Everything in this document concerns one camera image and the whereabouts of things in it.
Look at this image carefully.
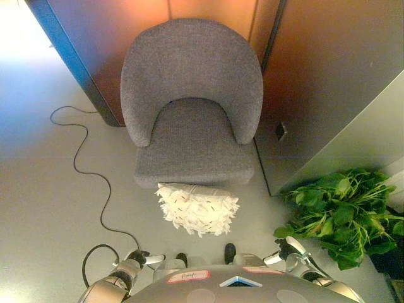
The silver right robot leg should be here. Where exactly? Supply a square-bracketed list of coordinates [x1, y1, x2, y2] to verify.
[217, 242, 266, 268]

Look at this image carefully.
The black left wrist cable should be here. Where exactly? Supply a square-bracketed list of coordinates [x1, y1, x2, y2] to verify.
[81, 244, 121, 290]

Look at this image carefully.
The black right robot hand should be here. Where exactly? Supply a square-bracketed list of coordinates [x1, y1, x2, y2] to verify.
[263, 236, 309, 265]

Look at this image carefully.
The silver robot torso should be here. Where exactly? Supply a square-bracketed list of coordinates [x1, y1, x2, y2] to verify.
[124, 264, 362, 303]

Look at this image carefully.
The black floor cable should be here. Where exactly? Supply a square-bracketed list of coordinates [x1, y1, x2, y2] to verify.
[50, 105, 141, 252]

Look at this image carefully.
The grey fabric armchair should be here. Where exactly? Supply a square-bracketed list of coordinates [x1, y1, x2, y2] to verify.
[120, 18, 264, 190]

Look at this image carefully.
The black plant pot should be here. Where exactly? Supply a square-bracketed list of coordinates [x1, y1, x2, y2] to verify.
[369, 205, 404, 280]

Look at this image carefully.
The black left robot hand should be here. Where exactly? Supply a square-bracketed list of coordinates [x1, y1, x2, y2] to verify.
[128, 249, 166, 269]

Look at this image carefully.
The white fringed pillow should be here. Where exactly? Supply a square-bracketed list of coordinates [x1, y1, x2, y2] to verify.
[154, 182, 241, 238]

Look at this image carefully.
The silver left robot leg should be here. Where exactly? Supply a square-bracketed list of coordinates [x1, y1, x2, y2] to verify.
[153, 252, 190, 282]

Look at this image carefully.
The silver robot leg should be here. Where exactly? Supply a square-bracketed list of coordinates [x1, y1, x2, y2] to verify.
[217, 242, 266, 268]
[153, 252, 190, 282]

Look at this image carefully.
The green leafy potted plant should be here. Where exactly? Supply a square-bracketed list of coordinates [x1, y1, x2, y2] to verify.
[273, 167, 404, 271]

